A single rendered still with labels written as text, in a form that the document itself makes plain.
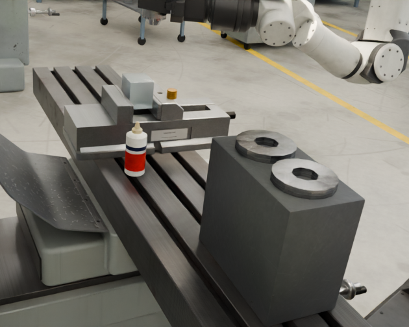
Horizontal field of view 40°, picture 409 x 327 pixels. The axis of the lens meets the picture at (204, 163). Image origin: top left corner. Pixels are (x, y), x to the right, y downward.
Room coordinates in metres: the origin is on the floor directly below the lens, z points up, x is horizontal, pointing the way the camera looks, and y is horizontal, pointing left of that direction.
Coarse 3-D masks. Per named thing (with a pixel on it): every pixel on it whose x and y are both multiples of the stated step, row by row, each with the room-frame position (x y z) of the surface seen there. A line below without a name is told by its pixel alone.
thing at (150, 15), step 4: (144, 12) 1.05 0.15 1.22; (148, 12) 1.04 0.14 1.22; (152, 12) 1.04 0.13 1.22; (156, 12) 1.04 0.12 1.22; (160, 12) 1.05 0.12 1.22; (144, 16) 1.05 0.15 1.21; (148, 16) 1.04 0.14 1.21; (152, 16) 1.04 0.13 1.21; (156, 16) 1.05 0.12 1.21; (160, 16) 1.05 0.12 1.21; (164, 16) 1.06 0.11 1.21; (156, 20) 1.05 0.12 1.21; (160, 20) 1.05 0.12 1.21
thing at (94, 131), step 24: (120, 96) 1.09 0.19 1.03; (72, 120) 1.04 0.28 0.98; (96, 120) 1.05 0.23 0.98; (120, 120) 1.04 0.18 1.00; (144, 120) 1.08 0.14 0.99; (192, 120) 1.12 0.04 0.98; (216, 120) 1.14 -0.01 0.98; (72, 144) 1.03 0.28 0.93; (96, 144) 1.02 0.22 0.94; (120, 144) 1.04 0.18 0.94; (168, 144) 1.09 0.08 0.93; (192, 144) 1.11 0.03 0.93
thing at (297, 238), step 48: (240, 144) 0.73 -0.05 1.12; (288, 144) 0.75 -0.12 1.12; (240, 192) 0.68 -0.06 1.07; (288, 192) 0.62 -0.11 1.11; (336, 192) 0.64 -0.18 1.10; (240, 240) 0.66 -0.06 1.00; (288, 240) 0.58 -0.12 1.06; (336, 240) 0.62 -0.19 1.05; (240, 288) 0.64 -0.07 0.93; (288, 288) 0.59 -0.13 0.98; (336, 288) 0.63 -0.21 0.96
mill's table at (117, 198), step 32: (64, 96) 1.33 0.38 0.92; (96, 96) 1.41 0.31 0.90; (96, 160) 1.00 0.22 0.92; (160, 160) 1.04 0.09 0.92; (192, 160) 1.06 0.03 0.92; (96, 192) 0.98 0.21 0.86; (128, 192) 0.89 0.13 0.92; (160, 192) 0.91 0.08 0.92; (192, 192) 0.92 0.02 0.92; (128, 224) 0.82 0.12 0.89; (160, 224) 0.80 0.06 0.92; (192, 224) 0.81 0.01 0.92; (160, 256) 0.71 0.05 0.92; (192, 256) 0.73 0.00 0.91; (160, 288) 0.69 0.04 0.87; (192, 288) 0.64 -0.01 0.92; (224, 288) 0.65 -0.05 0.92; (192, 320) 0.59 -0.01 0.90; (224, 320) 0.58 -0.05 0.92; (256, 320) 0.59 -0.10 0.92; (320, 320) 0.61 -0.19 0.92; (352, 320) 0.62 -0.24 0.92
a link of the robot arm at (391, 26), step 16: (384, 0) 1.19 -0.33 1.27; (400, 0) 1.18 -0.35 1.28; (368, 16) 1.21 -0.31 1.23; (384, 16) 1.18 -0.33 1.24; (400, 16) 1.18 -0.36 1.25; (368, 32) 1.19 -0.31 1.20; (384, 32) 1.17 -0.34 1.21; (400, 32) 1.16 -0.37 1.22; (384, 48) 1.12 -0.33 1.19; (400, 48) 1.14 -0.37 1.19; (384, 64) 1.11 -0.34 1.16; (400, 64) 1.13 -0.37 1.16; (384, 80) 1.11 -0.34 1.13
